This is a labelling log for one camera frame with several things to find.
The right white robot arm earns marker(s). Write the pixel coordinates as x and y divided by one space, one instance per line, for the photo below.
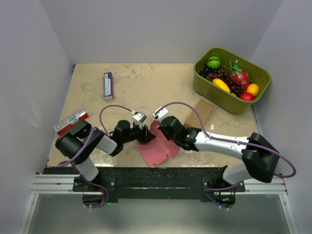
257 161

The pink paper box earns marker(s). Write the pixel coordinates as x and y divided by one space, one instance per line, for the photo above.
159 149

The red toy apple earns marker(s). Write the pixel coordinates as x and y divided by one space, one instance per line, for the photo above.
247 96

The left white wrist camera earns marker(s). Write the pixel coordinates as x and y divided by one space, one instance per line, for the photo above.
138 118

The green toy watermelon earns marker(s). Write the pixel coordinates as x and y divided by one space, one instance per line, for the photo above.
213 62

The red white toothpaste box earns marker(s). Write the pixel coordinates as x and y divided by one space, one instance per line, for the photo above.
64 125

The olive green plastic bin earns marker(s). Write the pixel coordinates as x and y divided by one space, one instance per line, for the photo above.
225 100

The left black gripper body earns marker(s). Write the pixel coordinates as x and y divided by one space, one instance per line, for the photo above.
135 133

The aluminium frame rail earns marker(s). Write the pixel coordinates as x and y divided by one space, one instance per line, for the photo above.
61 179

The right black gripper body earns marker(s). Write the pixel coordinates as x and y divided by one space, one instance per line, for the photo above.
176 140

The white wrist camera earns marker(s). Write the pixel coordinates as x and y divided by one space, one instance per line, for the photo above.
138 118
161 114

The dark purple toy grapes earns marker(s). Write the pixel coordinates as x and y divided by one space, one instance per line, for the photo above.
210 74

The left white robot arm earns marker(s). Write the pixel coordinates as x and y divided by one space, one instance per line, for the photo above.
79 142

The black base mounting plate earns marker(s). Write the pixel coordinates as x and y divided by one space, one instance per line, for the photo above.
204 184

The red toy dragon fruit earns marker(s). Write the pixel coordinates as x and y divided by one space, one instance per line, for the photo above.
239 75

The purple toothpaste box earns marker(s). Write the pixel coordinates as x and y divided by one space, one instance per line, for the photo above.
108 86

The orange toy lemon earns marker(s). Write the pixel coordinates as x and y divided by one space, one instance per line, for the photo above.
253 89

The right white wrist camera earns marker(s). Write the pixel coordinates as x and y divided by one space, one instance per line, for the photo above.
161 114

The yellow toy mango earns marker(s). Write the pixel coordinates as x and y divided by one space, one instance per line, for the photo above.
221 84

